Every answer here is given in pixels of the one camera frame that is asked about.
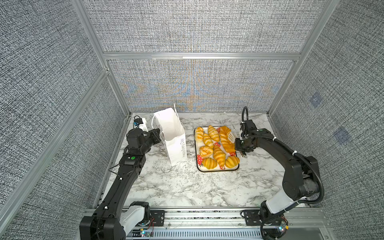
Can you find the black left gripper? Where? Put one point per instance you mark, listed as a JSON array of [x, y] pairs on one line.
[[155, 136]]

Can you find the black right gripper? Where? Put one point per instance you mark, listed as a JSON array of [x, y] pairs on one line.
[[238, 148]]

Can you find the white paper gift bag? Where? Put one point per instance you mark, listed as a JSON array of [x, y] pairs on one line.
[[172, 134]]

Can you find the long twisted yellow bread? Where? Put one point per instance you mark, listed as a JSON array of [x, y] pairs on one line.
[[228, 146]]

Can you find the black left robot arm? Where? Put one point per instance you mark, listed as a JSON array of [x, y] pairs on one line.
[[120, 180]]

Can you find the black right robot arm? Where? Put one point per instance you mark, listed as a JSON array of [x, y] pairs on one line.
[[301, 183]]

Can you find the long striped croissant bread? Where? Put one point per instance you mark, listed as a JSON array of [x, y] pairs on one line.
[[219, 156]]

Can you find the small striped bread roll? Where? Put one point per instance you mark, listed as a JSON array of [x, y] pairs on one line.
[[208, 141]]

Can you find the round flaky pastry bread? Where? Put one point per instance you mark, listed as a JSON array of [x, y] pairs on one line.
[[206, 151]]

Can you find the yellow striped bun front right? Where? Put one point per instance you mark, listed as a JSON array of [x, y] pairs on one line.
[[231, 162]]

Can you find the yellow striped bun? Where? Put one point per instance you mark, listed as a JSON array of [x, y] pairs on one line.
[[231, 162], [209, 163]]

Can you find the white strawberry tray black rim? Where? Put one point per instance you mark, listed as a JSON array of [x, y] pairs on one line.
[[199, 159]]

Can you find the yellow striped bun front left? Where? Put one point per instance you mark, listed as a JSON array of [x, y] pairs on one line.
[[209, 163]]

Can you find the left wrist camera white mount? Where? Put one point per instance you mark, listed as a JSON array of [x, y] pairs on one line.
[[140, 123]]

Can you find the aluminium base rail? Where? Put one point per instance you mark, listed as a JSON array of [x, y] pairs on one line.
[[231, 224]]

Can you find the aluminium cage frame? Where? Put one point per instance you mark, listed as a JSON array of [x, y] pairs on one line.
[[56, 164]]

